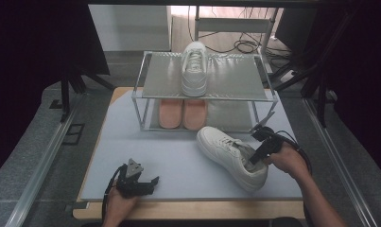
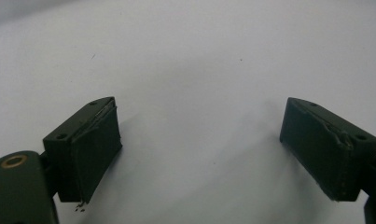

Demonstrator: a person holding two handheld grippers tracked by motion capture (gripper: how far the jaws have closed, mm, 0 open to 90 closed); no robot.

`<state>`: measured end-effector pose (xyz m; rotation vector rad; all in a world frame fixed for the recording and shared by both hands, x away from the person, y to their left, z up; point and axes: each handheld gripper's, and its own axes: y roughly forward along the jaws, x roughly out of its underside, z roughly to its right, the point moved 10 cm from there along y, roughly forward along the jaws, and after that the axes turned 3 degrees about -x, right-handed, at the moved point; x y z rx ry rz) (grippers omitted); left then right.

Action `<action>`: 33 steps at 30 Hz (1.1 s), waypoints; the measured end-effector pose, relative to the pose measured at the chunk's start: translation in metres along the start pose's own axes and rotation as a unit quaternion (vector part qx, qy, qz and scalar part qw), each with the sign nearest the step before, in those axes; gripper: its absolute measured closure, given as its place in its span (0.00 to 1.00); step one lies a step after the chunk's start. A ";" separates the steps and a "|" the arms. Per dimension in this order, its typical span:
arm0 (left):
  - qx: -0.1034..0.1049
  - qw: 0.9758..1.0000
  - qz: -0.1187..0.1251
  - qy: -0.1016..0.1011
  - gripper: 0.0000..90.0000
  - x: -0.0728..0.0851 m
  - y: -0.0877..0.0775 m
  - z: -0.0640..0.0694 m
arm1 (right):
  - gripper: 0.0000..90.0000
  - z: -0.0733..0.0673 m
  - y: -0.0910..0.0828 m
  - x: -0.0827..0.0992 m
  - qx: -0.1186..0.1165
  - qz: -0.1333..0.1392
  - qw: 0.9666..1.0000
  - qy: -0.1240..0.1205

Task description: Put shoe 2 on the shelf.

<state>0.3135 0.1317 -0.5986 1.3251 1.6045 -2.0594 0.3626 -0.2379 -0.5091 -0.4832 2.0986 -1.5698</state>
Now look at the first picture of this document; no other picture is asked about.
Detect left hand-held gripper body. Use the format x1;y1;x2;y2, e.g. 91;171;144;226
115;158;156;200

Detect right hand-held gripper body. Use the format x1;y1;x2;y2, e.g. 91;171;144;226
249;108;286;156

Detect white leather sneaker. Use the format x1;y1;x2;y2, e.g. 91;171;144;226
196;126;269;193
181;41;209;97

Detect pink slipper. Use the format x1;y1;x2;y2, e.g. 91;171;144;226
182;99;208;131
158;98;183;130

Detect metal shoe rack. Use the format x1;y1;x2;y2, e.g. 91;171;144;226
130;50;279;134

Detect person's right hand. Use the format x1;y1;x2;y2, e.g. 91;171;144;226
263;143;309;182

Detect person's left hand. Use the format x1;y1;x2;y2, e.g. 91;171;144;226
102;188;139;227

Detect light grey table mat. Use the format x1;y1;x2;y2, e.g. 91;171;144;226
79;89;309;202

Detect wooden table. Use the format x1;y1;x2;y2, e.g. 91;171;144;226
72;86;306;220

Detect black tripod stand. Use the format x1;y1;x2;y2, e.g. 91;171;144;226
60;61;116;124
269;12;359;128

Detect dark curtain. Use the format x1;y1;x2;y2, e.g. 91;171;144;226
0;0;111;183
317;0;381;183

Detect black monitor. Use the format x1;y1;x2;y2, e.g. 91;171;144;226
274;7;320;48

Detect black crossbar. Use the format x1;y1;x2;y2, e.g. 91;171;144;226
83;0;340;9

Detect white cabinet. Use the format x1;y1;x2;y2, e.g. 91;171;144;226
88;4;173;52

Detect right hand-held gripper cable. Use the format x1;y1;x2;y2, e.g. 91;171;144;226
274;130;314;176

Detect aluminium floor rail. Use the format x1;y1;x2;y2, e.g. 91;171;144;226
7;93;85;227
303;97;379;227

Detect black floor cables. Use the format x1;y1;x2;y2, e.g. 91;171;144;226
187;6;294;61

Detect white metal frame stand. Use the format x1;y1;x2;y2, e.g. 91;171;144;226
193;5;279;74

